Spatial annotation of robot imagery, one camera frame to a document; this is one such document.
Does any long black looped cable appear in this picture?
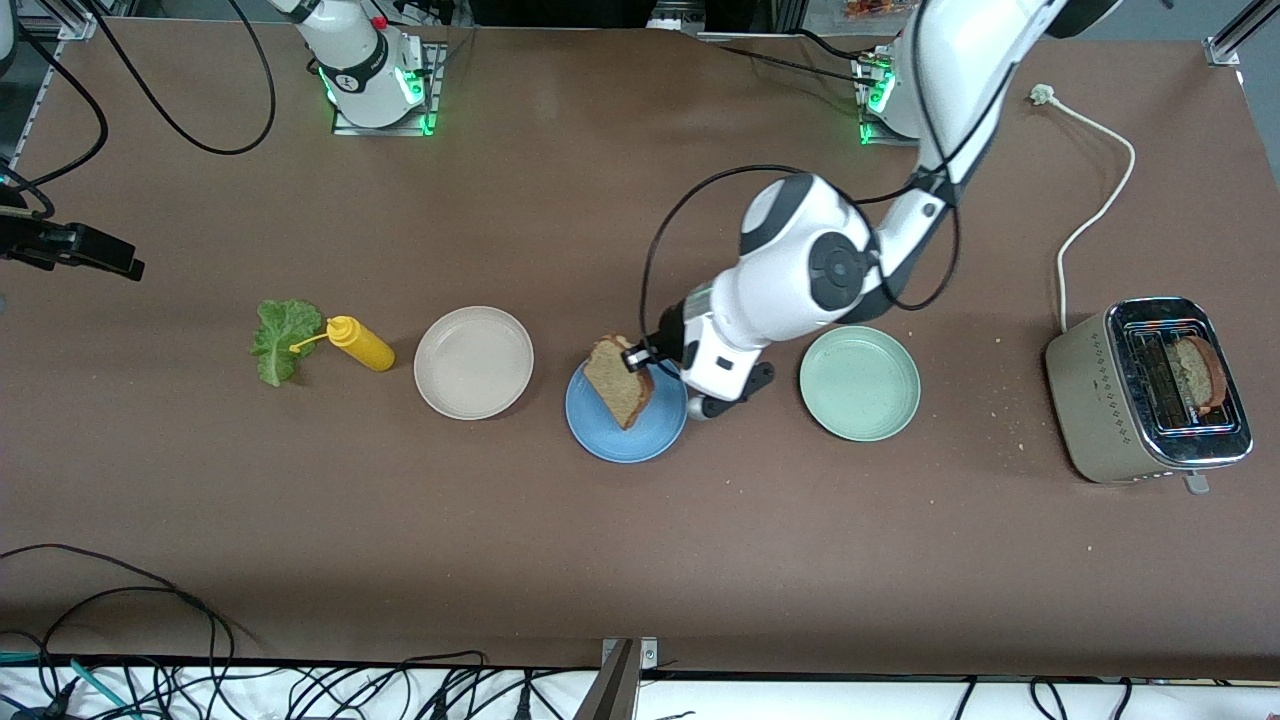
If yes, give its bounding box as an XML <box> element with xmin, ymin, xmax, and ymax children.
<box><xmin>0</xmin><ymin>543</ymin><xmax>236</xmax><ymax>720</ymax></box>

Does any aluminium profile post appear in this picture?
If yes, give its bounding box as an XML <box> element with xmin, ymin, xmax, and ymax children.
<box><xmin>572</xmin><ymin>637</ymin><xmax>659</xmax><ymax>720</ymax></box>

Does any black base power cable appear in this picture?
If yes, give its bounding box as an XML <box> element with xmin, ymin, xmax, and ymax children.
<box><xmin>716</xmin><ymin>44</ymin><xmax>881</xmax><ymax>87</ymax></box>
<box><xmin>795</xmin><ymin>28</ymin><xmax>886</xmax><ymax>63</ymax></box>

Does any green round plate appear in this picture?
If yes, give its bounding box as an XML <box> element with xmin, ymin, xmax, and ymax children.
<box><xmin>798</xmin><ymin>325</ymin><xmax>922</xmax><ymax>443</ymax></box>

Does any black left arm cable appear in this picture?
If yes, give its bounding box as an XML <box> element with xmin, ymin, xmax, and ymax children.
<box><xmin>640</xmin><ymin>0</ymin><xmax>963</xmax><ymax>346</ymax></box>

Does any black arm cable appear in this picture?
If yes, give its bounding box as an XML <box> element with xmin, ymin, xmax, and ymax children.
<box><xmin>640</xmin><ymin>0</ymin><xmax>963</xmax><ymax>346</ymax></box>
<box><xmin>0</xmin><ymin>0</ymin><xmax>279</xmax><ymax>216</ymax></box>

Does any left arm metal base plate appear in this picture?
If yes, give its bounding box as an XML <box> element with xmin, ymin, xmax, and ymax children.
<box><xmin>858</xmin><ymin>55</ymin><xmax>931</xmax><ymax>148</ymax></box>

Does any blue round plate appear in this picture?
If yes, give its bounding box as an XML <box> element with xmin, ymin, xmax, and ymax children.
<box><xmin>565</xmin><ymin>344</ymin><xmax>690</xmax><ymax>464</ymax></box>

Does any white toaster power cable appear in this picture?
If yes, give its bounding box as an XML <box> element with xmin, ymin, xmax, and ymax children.
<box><xmin>1030</xmin><ymin>84</ymin><xmax>1138</xmax><ymax>333</ymax></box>

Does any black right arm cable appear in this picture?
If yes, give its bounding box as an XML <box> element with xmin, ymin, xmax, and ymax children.
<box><xmin>0</xmin><ymin>0</ymin><xmax>279</xmax><ymax>216</ymax></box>

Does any yellow squeeze bottle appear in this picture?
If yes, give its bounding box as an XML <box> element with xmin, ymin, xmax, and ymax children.
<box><xmin>289</xmin><ymin>315</ymin><xmax>396</xmax><ymax>373</ymax></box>

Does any silver two-slot toaster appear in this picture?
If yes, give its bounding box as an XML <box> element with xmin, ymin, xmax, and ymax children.
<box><xmin>1044</xmin><ymin>296</ymin><xmax>1255</xmax><ymax>496</ymax></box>

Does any beige round plate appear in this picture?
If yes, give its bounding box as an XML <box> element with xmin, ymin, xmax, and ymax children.
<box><xmin>413</xmin><ymin>305</ymin><xmax>535</xmax><ymax>421</ymax></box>

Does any teal cable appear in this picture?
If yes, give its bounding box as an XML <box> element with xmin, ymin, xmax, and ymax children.
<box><xmin>0</xmin><ymin>650</ymin><xmax>133</xmax><ymax>717</ymax></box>

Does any short black looped cable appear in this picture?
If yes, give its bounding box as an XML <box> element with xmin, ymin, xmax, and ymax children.
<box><xmin>38</xmin><ymin>586</ymin><xmax>219</xmax><ymax>720</ymax></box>

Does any green lettuce leaf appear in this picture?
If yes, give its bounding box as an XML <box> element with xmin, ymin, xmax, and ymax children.
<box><xmin>249</xmin><ymin>298</ymin><xmax>326</xmax><ymax>388</ymax></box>

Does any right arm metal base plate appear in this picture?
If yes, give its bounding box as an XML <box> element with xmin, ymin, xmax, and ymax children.
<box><xmin>331</xmin><ymin>40</ymin><xmax>446</xmax><ymax>137</ymax></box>

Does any brown bread slice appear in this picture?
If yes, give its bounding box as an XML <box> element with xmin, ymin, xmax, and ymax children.
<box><xmin>583</xmin><ymin>335</ymin><xmax>656</xmax><ymax>431</ymax></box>
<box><xmin>1168</xmin><ymin>335</ymin><xmax>1227</xmax><ymax>416</ymax></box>

